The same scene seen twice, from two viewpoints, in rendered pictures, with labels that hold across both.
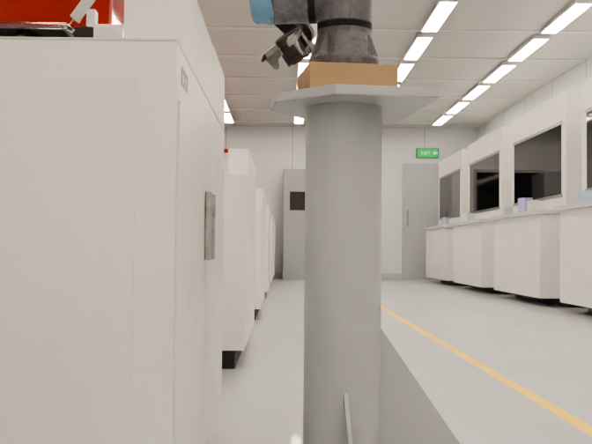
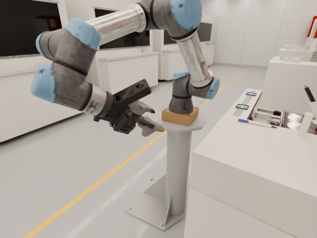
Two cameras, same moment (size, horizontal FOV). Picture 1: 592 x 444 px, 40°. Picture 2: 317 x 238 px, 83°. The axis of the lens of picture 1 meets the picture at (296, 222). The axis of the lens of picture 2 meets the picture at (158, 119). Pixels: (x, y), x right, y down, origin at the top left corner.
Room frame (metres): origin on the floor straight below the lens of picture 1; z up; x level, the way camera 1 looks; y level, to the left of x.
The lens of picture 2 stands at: (2.62, 0.37, 1.29)
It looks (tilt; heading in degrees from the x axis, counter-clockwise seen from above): 25 degrees down; 215
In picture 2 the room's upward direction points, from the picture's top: straight up
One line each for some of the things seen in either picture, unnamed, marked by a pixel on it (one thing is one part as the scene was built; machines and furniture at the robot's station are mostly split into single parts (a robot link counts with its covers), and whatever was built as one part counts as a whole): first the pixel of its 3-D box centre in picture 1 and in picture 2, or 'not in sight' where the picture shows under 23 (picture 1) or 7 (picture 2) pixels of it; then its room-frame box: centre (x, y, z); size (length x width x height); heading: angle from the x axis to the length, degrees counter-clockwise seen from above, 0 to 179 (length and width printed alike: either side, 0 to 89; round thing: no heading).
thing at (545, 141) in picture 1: (564, 203); not in sight; (8.36, -2.75, 1.00); 1.80 x 1.08 x 2.00; 1
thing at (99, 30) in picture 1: (117, 33); (265, 110); (1.48, 0.33, 0.89); 0.08 x 0.03 x 0.03; 91
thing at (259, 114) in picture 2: not in sight; (263, 115); (1.56, 0.33, 0.89); 0.08 x 0.03 x 0.03; 91
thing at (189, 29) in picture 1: (176, 47); (244, 112); (1.56, 0.23, 0.89); 0.55 x 0.09 x 0.14; 1
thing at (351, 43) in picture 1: (344, 48); (181, 101); (1.71, -0.10, 0.93); 0.15 x 0.15 x 0.10
